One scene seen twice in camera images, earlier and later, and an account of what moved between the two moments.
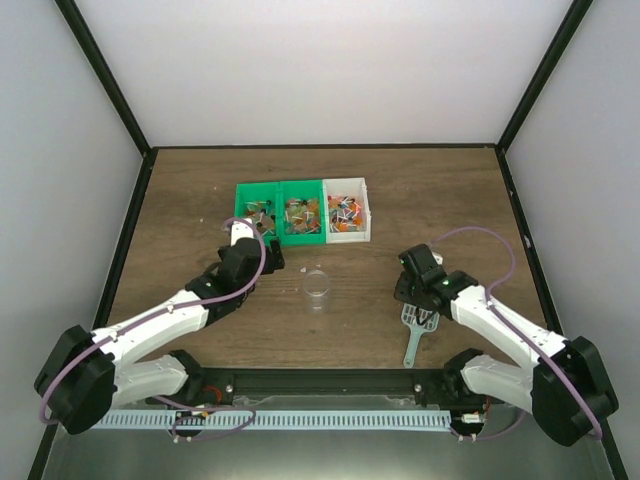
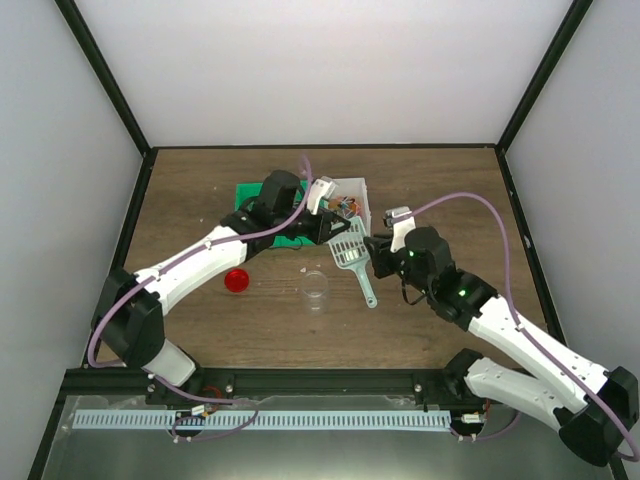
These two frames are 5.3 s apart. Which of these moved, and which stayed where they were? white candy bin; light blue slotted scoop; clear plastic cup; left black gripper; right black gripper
Moved: left black gripper; right black gripper; light blue slotted scoop
Stayed: clear plastic cup; white candy bin
